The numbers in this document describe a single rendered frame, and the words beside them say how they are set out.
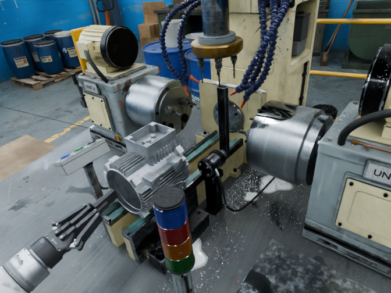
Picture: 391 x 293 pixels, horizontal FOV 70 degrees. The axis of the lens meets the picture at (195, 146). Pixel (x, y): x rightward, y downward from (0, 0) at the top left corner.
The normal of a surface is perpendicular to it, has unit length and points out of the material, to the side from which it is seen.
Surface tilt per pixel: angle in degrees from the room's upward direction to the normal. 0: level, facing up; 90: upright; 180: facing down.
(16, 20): 90
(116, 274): 0
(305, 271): 0
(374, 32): 87
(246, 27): 90
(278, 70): 90
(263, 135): 58
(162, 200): 0
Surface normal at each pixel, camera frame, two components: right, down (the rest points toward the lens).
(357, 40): -0.47, 0.45
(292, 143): -0.58, -0.04
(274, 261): -0.09, -0.83
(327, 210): -0.63, 0.46
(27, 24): 0.87, 0.20
